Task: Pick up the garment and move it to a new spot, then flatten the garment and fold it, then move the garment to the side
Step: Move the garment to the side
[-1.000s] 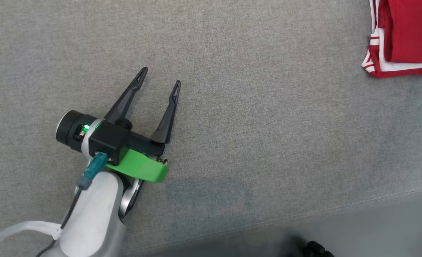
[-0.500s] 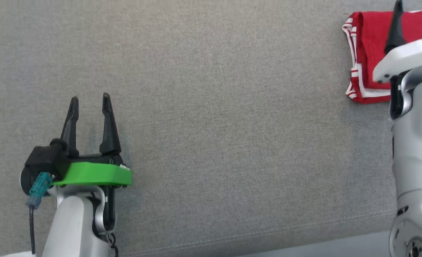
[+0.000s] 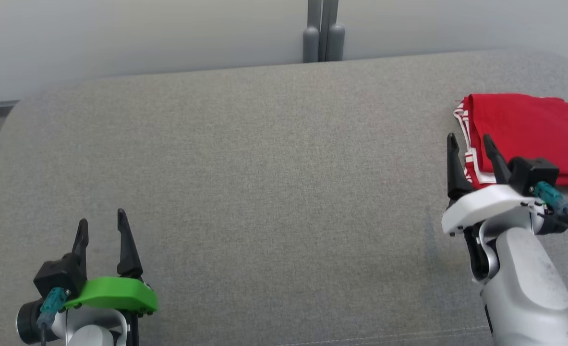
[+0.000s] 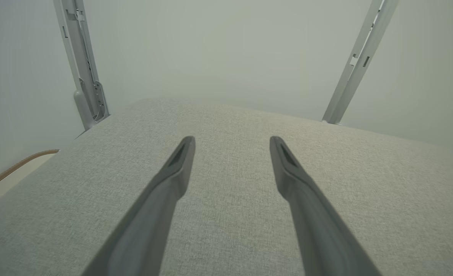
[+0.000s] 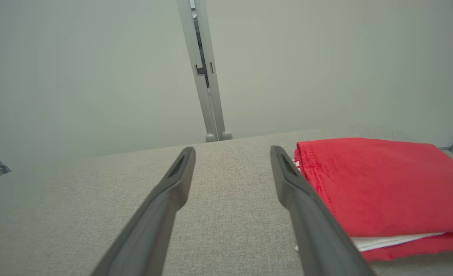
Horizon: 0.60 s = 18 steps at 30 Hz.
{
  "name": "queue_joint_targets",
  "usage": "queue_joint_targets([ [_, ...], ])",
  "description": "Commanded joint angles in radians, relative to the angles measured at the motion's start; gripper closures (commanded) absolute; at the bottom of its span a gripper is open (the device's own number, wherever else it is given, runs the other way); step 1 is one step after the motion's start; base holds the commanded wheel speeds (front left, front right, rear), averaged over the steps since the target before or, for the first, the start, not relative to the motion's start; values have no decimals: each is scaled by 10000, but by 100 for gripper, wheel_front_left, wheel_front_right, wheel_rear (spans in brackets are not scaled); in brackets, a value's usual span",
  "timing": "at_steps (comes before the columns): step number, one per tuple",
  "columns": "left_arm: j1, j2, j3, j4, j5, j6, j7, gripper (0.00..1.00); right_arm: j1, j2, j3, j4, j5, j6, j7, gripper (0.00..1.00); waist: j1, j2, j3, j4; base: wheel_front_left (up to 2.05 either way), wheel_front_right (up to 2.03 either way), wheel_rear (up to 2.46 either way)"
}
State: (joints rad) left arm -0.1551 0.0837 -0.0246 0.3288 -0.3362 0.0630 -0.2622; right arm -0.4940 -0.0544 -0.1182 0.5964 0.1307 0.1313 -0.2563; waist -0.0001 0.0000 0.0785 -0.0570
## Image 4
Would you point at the grey fabric sofa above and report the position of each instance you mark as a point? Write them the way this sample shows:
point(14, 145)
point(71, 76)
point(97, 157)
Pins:
point(230, 172)

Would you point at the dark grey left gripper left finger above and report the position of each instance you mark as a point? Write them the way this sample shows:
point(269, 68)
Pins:
point(149, 222)

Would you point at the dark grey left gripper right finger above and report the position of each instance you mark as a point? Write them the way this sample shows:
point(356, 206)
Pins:
point(318, 230)

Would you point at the straight grey partition post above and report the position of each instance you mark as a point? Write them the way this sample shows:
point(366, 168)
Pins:
point(358, 63)

